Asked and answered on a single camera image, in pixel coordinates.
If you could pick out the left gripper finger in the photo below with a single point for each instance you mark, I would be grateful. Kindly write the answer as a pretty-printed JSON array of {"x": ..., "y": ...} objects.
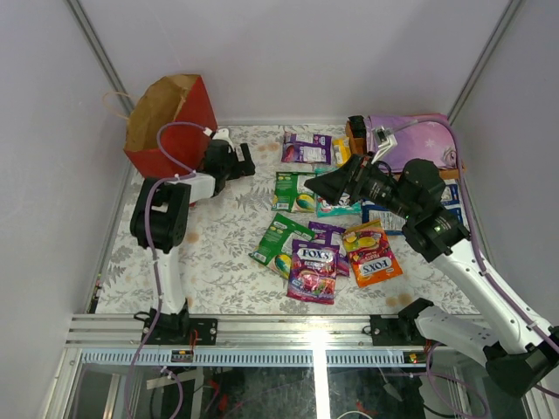
[
  {"x": 243, "y": 169},
  {"x": 244, "y": 157}
]

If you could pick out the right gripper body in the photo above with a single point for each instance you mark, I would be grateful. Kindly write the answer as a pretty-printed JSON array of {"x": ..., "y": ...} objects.
[{"x": 369, "y": 183}]

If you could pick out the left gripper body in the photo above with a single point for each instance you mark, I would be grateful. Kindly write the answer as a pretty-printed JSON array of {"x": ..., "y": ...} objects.
[{"x": 236, "y": 160}]

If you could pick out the green white snack packet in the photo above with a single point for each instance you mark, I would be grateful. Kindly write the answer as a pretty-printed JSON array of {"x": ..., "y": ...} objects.
[{"x": 323, "y": 208}]

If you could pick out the yellow snack packet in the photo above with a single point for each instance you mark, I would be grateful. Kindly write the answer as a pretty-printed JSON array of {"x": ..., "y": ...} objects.
[{"x": 341, "y": 151}]

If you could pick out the wooden tray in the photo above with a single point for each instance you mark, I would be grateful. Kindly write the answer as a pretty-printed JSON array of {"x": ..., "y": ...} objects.
[{"x": 357, "y": 145}]

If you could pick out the purple snack packet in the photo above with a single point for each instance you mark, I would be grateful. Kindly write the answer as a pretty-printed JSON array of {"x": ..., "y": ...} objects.
[
  {"x": 332, "y": 236},
  {"x": 306, "y": 148}
]

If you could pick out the green yellow snack bag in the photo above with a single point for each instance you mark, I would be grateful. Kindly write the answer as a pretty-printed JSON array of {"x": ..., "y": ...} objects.
[{"x": 291, "y": 194}]

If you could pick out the blue chips bag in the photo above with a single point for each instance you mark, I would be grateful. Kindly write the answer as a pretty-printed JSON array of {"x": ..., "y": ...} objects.
[{"x": 393, "y": 224}]

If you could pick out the orange Fox's candy bag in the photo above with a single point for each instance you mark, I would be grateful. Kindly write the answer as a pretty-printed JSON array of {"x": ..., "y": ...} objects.
[{"x": 370, "y": 255}]

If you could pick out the red paper bag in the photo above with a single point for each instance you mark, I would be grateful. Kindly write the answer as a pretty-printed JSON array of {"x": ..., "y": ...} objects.
[{"x": 170, "y": 126}]

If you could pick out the colourful snack packet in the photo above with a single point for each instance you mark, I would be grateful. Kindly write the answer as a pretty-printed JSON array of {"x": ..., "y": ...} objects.
[{"x": 313, "y": 272}]

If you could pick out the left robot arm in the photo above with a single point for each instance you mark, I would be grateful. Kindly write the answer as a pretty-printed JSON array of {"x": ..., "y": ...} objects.
[{"x": 159, "y": 224}]

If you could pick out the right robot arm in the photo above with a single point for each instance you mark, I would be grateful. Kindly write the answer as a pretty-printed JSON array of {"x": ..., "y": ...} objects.
[{"x": 520, "y": 347}]

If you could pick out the black items in tray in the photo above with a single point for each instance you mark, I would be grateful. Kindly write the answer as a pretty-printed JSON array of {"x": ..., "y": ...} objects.
[{"x": 356, "y": 127}]

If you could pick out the purple folded cloth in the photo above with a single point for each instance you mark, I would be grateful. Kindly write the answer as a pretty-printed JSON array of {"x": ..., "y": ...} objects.
[{"x": 426, "y": 140}]

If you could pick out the floral table mat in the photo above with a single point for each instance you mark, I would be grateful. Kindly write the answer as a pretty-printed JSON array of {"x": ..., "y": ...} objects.
[{"x": 217, "y": 273}]

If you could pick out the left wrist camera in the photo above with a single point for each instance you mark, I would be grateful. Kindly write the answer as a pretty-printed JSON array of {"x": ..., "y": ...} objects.
[{"x": 221, "y": 134}]

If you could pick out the aluminium rail frame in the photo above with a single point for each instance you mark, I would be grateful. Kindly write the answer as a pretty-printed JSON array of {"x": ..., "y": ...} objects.
[{"x": 117, "y": 338}]

